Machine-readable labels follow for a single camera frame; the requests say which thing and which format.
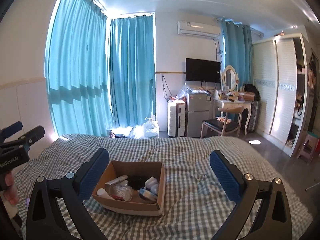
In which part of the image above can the clear jar of floss picks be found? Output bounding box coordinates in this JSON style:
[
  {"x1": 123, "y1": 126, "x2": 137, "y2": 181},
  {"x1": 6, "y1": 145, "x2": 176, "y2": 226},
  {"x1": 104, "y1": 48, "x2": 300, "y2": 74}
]
[{"x1": 105, "y1": 184, "x2": 133, "y2": 202}]

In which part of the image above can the oval vanity mirror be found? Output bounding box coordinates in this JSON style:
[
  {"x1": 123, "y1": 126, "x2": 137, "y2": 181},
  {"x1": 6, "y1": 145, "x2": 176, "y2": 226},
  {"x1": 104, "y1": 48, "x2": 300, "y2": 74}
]
[{"x1": 221, "y1": 65, "x2": 239, "y2": 92}]

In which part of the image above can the pink plastic stool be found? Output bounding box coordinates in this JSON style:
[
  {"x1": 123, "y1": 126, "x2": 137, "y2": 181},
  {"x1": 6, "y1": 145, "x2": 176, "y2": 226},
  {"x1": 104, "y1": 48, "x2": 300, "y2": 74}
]
[{"x1": 297, "y1": 132, "x2": 319, "y2": 165}]

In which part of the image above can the teal curtain right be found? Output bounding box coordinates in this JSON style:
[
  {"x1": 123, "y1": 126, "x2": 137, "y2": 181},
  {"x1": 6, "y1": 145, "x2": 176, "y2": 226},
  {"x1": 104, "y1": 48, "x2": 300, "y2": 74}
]
[{"x1": 221, "y1": 19, "x2": 253, "y2": 87}]

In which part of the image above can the white wardrobe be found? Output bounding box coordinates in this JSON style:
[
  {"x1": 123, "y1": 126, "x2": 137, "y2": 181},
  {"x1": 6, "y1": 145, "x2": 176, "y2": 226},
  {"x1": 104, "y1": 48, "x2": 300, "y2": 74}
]
[{"x1": 253, "y1": 33, "x2": 314, "y2": 157}]

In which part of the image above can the white air conditioner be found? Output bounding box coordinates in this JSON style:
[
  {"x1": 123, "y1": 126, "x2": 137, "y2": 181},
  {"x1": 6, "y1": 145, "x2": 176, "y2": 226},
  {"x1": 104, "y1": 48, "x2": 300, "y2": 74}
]
[{"x1": 177, "y1": 21, "x2": 221, "y2": 39}]

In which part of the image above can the white plastic bag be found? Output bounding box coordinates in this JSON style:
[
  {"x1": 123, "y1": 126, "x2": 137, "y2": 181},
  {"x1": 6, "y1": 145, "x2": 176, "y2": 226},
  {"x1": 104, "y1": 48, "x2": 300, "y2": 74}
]
[{"x1": 129, "y1": 118, "x2": 159, "y2": 139}]

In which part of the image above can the white tube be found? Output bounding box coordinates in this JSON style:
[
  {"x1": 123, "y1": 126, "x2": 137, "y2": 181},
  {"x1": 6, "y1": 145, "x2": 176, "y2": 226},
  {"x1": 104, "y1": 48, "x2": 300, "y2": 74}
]
[{"x1": 106, "y1": 175, "x2": 128, "y2": 185}]

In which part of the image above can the black pouch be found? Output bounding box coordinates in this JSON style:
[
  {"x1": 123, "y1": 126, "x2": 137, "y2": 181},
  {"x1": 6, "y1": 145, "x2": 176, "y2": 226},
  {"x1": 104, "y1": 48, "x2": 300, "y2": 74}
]
[{"x1": 127, "y1": 176, "x2": 150, "y2": 190}]

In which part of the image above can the teal curtain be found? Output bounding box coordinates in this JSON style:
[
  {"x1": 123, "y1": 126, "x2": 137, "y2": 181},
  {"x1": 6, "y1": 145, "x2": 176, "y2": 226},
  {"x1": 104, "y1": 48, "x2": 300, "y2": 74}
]
[
  {"x1": 221, "y1": 19, "x2": 253, "y2": 87},
  {"x1": 44, "y1": 0, "x2": 113, "y2": 136},
  {"x1": 108, "y1": 15, "x2": 156, "y2": 128}
]

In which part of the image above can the person's left hand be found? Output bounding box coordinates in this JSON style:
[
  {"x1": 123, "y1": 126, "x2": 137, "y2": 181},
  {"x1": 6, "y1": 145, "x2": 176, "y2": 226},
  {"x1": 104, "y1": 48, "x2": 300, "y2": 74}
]
[{"x1": 4, "y1": 171, "x2": 18, "y2": 205}]

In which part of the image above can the blue round tin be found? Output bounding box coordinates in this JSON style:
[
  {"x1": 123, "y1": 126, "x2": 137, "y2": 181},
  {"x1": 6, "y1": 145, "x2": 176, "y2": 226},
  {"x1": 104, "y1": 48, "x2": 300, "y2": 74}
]
[{"x1": 139, "y1": 188, "x2": 158, "y2": 202}]

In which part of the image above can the brown cardboard box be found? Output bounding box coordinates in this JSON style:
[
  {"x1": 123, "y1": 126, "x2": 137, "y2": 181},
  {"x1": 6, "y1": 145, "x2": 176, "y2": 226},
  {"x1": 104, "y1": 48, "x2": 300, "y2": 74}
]
[{"x1": 92, "y1": 160, "x2": 165, "y2": 216}]

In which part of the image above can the teal curtain left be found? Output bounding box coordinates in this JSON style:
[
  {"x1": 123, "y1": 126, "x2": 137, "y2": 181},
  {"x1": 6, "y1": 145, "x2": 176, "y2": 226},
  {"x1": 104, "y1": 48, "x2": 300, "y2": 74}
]
[{"x1": 44, "y1": 0, "x2": 113, "y2": 136}]

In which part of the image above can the white suitcase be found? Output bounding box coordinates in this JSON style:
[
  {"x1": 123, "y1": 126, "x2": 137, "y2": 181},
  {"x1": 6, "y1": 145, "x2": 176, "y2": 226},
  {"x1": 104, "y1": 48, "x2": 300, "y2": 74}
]
[{"x1": 168, "y1": 100, "x2": 186, "y2": 137}]

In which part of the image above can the grey white checkered bedspread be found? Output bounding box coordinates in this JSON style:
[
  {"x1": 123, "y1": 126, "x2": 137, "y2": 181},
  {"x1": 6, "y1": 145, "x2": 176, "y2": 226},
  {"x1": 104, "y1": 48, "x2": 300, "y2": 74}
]
[{"x1": 13, "y1": 132, "x2": 313, "y2": 240}]

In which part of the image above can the blue white tissue pack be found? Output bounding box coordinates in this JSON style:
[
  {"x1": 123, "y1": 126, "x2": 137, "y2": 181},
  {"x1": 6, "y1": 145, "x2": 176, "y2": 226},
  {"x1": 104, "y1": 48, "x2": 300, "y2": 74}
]
[{"x1": 144, "y1": 177, "x2": 159, "y2": 195}]

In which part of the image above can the black bag on table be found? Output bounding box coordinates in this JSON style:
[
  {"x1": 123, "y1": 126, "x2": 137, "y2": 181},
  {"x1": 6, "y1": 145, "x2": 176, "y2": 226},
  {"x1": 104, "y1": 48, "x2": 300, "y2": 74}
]
[{"x1": 244, "y1": 83, "x2": 260, "y2": 101}]

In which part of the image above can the wooden chair black seat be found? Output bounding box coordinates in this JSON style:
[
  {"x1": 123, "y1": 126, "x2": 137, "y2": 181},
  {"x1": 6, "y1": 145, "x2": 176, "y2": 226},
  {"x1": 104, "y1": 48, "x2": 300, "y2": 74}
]
[{"x1": 200, "y1": 107, "x2": 244, "y2": 139}]

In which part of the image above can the teal curtain middle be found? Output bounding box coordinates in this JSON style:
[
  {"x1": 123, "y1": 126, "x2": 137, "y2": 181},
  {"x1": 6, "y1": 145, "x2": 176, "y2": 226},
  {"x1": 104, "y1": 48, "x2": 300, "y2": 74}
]
[{"x1": 108, "y1": 15, "x2": 156, "y2": 128}]

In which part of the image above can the silver mini fridge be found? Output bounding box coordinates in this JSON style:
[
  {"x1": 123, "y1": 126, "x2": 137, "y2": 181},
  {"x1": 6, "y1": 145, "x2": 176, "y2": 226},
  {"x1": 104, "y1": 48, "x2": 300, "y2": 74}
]
[{"x1": 186, "y1": 92, "x2": 211, "y2": 138}]

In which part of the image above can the white dressing table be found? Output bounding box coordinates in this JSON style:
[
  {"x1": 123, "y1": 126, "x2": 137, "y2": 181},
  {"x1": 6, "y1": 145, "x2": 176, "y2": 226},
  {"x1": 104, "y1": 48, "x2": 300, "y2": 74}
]
[{"x1": 212, "y1": 97, "x2": 253, "y2": 134}]

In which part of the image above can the black wall television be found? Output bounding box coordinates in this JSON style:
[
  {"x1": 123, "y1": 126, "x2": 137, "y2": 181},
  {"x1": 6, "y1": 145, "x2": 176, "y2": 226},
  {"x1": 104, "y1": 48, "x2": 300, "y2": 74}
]
[{"x1": 185, "y1": 58, "x2": 221, "y2": 83}]

